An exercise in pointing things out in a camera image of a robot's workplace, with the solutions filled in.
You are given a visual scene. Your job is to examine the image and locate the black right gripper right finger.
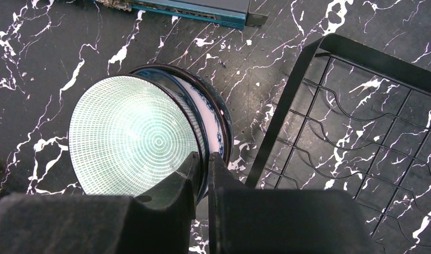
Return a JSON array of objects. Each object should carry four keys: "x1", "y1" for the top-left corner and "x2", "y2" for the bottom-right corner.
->
[{"x1": 208, "y1": 153, "x2": 375, "y2": 253}]

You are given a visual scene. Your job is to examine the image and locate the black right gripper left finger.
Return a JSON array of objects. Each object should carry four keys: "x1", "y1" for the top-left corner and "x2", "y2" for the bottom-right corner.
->
[{"x1": 0, "y1": 152, "x2": 199, "y2": 253}]

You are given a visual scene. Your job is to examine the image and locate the black wire dish rack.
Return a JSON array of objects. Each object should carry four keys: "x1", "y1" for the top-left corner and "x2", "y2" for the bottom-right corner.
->
[{"x1": 246, "y1": 34, "x2": 431, "y2": 253}]

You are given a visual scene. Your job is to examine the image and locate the grey blue network switch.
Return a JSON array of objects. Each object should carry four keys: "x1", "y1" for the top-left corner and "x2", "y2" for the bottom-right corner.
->
[{"x1": 99, "y1": 0, "x2": 268, "y2": 30}]

